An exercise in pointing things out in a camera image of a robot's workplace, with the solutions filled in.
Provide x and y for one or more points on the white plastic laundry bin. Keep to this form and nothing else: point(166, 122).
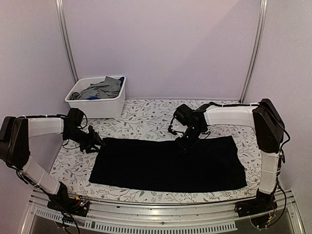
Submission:
point(99, 108)

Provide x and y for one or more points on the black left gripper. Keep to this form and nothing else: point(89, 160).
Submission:
point(94, 137)

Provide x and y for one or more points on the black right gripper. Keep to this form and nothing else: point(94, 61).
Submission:
point(183, 146)

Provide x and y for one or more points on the blue garment in bin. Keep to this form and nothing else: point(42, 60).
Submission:
point(121, 79)

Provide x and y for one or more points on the aluminium frame post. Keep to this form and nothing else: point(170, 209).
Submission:
point(255, 50)
point(66, 40)

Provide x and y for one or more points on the grey garment in bin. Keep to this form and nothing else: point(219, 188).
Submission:
point(109, 88)

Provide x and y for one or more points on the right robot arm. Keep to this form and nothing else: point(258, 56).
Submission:
point(262, 117)

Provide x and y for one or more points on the black t-shirt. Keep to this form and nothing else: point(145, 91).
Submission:
point(212, 165)

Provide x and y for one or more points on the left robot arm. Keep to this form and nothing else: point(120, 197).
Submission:
point(16, 134)

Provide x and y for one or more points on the right aluminium frame post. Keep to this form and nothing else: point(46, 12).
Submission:
point(255, 50)

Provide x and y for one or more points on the floral tablecloth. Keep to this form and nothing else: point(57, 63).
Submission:
point(148, 119)

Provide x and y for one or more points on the aluminium front rail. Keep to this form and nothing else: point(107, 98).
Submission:
point(120, 217)

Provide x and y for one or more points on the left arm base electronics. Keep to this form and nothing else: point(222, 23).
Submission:
point(79, 207)

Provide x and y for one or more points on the left aluminium frame post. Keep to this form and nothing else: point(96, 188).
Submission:
point(66, 40)

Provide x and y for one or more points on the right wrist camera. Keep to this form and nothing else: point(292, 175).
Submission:
point(183, 114)

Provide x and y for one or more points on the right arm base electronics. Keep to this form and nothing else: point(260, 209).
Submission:
point(260, 211)

